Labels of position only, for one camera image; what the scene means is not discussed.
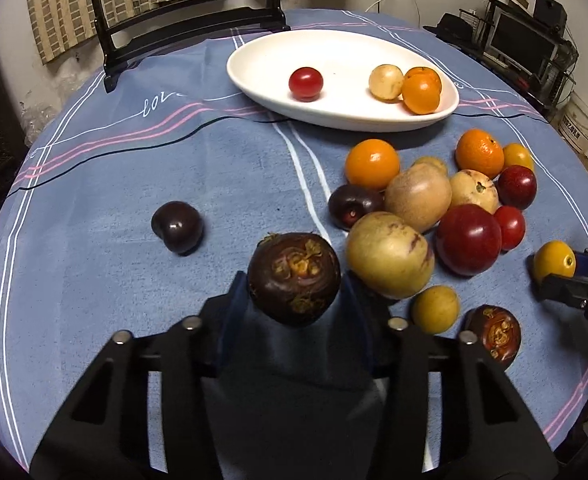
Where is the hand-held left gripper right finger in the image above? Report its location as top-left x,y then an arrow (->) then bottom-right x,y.
341,270 -> 559,480

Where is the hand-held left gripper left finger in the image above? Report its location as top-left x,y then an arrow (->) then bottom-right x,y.
30,271 -> 249,480

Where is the small yellow citrus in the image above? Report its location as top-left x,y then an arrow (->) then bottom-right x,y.
532,240 -> 577,285
502,143 -> 535,173

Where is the dark purple mangosteen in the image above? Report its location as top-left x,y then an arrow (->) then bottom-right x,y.
247,232 -> 342,328
461,304 -> 521,372

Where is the yellow pepino melon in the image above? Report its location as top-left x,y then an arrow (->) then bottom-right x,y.
346,211 -> 435,300

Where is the small yellow-green plum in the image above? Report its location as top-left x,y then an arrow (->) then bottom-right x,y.
412,285 -> 460,336

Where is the red cherry tomato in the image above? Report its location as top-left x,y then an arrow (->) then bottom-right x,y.
494,205 -> 527,251
288,66 -> 323,101

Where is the dark purple plum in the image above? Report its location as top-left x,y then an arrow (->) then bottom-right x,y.
151,201 -> 205,256
328,184 -> 385,231

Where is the large red plum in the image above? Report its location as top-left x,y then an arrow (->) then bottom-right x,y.
435,204 -> 503,277

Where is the white oval plate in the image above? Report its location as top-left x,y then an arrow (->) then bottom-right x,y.
226,29 -> 460,133

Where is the large tan passion fruit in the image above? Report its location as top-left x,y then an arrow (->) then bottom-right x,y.
384,162 -> 453,233

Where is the white plastic bucket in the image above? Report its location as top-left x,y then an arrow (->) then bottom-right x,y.
556,91 -> 588,153

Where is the pale yellow guava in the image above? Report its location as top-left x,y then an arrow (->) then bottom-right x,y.
448,169 -> 499,215

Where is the large smooth orange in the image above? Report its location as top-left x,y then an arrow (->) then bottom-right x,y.
345,138 -> 401,192

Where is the orange tangerine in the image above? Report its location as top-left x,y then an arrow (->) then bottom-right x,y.
455,128 -> 505,179

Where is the small tan passion fruit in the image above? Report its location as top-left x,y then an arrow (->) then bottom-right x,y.
412,156 -> 448,177

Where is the black metal rack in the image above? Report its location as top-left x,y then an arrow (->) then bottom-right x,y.
458,0 -> 579,116

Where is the black computer monitor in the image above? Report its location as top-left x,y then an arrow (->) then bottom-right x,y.
488,10 -> 559,68

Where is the small orange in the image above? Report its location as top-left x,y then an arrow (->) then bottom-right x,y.
404,66 -> 443,93
402,75 -> 441,115

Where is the pale yellow round plum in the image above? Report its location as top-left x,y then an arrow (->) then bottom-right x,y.
369,64 -> 405,102

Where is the black speaker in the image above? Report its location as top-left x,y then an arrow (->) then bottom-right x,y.
532,0 -> 568,28

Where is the clear plastic bag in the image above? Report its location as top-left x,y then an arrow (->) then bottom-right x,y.
21,87 -> 82,146

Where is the black bag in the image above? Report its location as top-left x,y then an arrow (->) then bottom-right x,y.
422,12 -> 474,46

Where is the beige checked curtain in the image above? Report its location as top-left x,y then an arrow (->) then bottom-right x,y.
24,0 -> 357,66

